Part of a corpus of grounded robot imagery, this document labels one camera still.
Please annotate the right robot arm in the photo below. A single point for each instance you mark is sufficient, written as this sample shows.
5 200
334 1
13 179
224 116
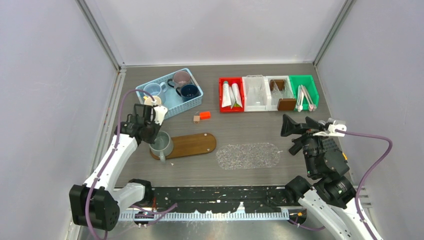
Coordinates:
332 199

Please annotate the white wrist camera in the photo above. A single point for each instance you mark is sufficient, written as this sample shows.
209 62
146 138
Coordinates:
160 112
331 128

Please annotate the light blue perforated basket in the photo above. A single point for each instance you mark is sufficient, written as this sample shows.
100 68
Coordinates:
175 103

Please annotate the clear textured acrylic holder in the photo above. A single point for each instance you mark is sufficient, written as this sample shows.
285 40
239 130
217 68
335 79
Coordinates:
255 86

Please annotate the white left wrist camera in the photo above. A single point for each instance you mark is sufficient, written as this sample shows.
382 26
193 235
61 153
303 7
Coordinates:
160 112

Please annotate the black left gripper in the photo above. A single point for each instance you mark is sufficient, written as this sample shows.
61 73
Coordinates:
150 140

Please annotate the mauve mug black handle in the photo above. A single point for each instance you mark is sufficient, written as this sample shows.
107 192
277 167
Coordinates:
179 79

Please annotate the white toothpaste tube red cap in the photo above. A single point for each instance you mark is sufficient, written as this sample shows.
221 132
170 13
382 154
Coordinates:
236 95

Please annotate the clear textured oval tray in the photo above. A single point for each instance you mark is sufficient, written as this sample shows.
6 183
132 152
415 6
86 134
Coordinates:
248 156

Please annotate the light blue mug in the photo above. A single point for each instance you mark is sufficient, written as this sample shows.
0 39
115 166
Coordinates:
157 89

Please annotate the white plastic bin right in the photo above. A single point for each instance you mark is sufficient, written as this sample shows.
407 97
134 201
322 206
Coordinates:
273 105

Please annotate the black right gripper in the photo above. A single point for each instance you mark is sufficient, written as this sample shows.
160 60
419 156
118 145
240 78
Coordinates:
289 126

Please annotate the green plastic bin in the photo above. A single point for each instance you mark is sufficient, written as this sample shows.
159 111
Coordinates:
309 83

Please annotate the oval wooden tray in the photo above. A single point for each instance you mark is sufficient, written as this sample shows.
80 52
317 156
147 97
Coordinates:
191 145

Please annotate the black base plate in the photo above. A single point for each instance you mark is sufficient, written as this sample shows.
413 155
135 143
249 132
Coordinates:
220 199

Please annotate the cream mug yellow handle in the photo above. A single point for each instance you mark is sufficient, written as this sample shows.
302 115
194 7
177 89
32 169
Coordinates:
152 101

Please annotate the grey-green mug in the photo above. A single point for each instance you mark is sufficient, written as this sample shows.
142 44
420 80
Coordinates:
162 147

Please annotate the red plastic bin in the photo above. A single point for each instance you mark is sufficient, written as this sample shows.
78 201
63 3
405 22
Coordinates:
232 80

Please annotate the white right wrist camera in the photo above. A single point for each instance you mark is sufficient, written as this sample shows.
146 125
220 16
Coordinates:
331 128

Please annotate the brown wooden holder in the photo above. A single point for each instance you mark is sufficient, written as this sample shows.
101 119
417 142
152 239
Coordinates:
286 104

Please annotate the white plastic bin left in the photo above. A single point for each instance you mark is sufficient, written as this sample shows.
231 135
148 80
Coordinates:
262 108

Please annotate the pink toothbrush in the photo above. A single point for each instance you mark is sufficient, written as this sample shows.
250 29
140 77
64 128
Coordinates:
311 106

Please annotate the small wooden cube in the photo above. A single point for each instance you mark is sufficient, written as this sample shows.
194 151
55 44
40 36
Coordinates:
196 119

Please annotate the white plastic bin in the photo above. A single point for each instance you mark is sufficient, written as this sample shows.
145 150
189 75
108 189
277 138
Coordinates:
262 108
273 105

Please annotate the dark blue mug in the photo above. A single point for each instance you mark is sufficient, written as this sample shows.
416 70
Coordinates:
188 92

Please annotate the orange block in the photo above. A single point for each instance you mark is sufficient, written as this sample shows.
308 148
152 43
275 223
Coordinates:
205 115

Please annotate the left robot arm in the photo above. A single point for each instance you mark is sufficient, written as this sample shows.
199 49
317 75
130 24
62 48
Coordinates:
96 204

